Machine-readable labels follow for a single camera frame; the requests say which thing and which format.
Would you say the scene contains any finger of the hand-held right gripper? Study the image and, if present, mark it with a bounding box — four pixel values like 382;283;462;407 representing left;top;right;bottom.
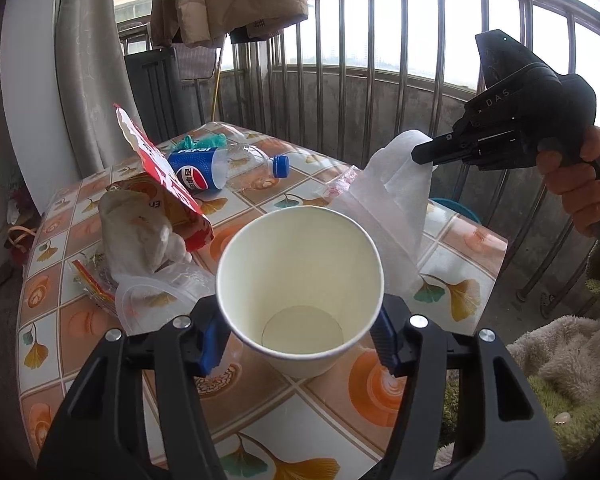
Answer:
432;150;484;166
411;131;469;164

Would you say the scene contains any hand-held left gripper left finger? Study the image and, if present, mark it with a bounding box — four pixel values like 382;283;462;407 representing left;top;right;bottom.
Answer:
37;296;231;480

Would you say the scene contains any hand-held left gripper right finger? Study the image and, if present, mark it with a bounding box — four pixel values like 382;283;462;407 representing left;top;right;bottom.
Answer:
370;294;568;480

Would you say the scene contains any white tissue sheet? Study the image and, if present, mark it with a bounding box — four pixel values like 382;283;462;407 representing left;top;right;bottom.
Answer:
325;130;438;301

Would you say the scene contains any white paper cup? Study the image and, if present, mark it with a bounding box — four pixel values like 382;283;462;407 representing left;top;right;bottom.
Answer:
215;205;385;380

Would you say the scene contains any yellow snack packet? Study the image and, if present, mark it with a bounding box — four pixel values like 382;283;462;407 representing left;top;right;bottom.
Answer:
70;255;118;316

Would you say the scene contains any red and white snack bag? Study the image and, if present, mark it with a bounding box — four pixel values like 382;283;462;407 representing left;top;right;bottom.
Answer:
100;104;215;256

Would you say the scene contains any person's right hand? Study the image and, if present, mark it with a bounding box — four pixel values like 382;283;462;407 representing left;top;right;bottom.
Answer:
536;126;600;238

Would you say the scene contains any teal plastic basin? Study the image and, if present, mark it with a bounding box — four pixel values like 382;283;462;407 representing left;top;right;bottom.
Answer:
430;197;483;226

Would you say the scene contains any clear plastic lid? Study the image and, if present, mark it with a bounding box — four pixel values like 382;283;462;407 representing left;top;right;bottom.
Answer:
115;260;221;336

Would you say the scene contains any tile patterned tablecloth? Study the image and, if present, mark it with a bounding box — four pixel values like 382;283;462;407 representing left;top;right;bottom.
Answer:
17;120;508;480

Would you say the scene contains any pink clear wrapper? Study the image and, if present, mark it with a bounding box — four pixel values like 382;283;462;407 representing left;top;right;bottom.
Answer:
325;165;363;201

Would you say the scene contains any metal balcony railing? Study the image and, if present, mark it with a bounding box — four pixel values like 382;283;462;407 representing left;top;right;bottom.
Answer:
117;0;600;311

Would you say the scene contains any crumpled white tissue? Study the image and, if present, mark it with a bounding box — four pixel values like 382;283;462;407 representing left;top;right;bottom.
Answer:
99;191;193;275

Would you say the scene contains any clear bottle with blue cap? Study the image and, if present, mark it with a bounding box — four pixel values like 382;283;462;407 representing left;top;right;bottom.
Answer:
167;142;291;196

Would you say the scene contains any green fuzzy cloth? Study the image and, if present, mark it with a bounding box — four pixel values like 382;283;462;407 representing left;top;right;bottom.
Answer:
440;375;600;461

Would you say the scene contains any beige fleece blanket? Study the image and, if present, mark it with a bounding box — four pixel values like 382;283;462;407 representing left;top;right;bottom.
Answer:
505;310;600;406

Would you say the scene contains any green plastic wrapper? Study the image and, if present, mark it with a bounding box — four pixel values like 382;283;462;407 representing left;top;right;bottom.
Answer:
182;132;228;151

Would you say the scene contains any dark hanging cloth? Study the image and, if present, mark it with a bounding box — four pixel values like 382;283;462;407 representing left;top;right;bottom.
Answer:
228;22;287;45

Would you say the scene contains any beige hanging jacket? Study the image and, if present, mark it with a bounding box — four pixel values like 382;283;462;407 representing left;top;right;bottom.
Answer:
150;0;310;50

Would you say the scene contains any grey curtain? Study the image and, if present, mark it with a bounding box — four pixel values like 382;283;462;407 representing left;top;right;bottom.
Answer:
55;0;146;181

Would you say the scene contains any yellow broom handle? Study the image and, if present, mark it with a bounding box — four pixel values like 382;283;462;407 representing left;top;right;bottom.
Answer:
211;70;223;121

